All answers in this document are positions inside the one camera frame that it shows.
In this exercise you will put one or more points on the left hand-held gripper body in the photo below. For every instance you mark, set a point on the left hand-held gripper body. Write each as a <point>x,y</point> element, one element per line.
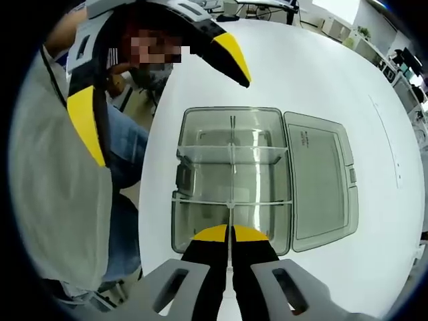
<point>103,6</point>

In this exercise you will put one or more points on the person's grey shirt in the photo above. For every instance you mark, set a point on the person's grey shirt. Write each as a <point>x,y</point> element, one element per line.
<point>50,184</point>

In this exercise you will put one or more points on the transparent grey guide fixture box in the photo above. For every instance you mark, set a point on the transparent grey guide fixture box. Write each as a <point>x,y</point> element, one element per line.
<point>317,174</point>

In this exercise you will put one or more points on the person's blue jeans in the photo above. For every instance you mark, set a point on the person's blue jeans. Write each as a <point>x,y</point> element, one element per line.
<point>127,140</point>

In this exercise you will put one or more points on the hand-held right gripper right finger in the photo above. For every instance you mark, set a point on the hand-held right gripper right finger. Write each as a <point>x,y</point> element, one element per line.
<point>274,294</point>

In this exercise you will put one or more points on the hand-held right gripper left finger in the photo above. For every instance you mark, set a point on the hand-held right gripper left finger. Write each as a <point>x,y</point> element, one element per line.
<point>180,291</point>

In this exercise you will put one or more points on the black desktop monitor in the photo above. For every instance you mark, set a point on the black desktop monitor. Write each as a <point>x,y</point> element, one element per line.
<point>408,61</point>

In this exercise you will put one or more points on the potted green plant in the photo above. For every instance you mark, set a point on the potted green plant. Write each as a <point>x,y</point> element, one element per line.
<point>364,32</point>

